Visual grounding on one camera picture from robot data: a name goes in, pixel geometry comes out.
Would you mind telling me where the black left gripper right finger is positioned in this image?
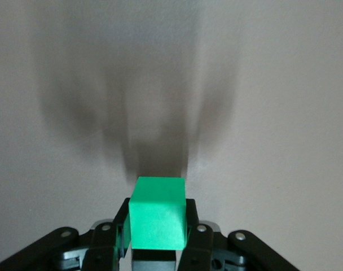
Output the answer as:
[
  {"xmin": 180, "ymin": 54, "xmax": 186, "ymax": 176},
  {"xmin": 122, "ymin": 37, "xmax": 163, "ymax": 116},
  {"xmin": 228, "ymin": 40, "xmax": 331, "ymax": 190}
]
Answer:
[{"xmin": 180, "ymin": 198, "xmax": 217, "ymax": 271}]

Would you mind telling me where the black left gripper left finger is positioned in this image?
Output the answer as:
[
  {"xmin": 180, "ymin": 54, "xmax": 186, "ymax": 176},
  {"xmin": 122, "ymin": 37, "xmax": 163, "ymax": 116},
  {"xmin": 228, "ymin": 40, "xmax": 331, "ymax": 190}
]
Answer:
[{"xmin": 81, "ymin": 197, "xmax": 132, "ymax": 271}]

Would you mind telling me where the green cube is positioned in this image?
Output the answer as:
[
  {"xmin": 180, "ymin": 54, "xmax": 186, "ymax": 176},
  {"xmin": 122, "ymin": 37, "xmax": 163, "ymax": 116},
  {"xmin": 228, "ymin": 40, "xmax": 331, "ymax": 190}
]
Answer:
[{"xmin": 113, "ymin": 176, "xmax": 192, "ymax": 251}]

